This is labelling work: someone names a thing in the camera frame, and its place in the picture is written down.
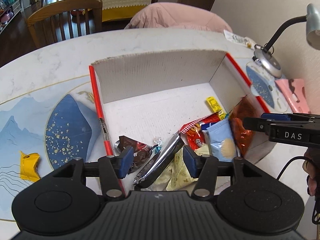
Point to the light blue cookie packet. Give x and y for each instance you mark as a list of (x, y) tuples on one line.
[(221, 137)]

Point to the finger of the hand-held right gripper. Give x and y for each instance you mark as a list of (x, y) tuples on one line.
[(275, 116), (257, 124)]

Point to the red checkered snack packet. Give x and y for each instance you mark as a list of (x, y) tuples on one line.
[(196, 137)]

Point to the red cardboard box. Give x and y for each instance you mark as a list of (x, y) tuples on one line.
[(155, 105)]

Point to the cream candy packet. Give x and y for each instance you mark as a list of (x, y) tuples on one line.
[(180, 173)]

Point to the television cabinet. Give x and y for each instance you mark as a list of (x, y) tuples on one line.
[(15, 6)]

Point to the silver bar wrapper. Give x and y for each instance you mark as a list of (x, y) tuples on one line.
[(162, 160)]

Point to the small blue candy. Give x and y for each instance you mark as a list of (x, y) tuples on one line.
[(158, 143)]

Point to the large red snack packet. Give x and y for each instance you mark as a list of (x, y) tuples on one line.
[(241, 130)]

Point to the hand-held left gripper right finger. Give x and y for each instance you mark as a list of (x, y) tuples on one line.
[(191, 161)]

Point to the plain yellow snack packet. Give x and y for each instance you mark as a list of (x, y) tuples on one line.
[(29, 166)]

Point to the person's right hand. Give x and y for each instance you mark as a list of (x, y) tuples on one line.
[(311, 177)]

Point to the silver desk lamp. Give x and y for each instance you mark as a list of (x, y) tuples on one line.
[(268, 63)]

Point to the pink toy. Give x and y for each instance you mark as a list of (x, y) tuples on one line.
[(5, 16)]

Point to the wooden dining chair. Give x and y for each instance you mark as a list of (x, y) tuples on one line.
[(65, 6)]

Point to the pink card packet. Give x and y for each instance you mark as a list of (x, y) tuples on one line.
[(293, 96)]

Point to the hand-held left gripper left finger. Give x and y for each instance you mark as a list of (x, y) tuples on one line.
[(126, 161)]

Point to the white printed snack packet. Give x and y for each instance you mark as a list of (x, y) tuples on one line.
[(237, 38)]

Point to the yellow cartoon snack packet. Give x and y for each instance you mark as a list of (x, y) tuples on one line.
[(213, 105)]

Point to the large brown shiny packet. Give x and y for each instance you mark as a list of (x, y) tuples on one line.
[(140, 150)]

